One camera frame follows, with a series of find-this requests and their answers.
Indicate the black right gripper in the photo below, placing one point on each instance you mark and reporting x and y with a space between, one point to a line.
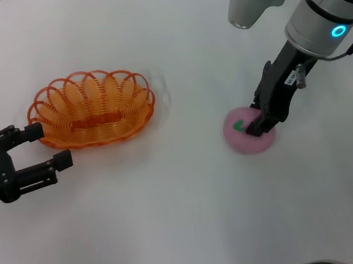
278 90

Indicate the pink peach with green sticker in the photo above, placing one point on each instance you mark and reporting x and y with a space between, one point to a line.
241 142

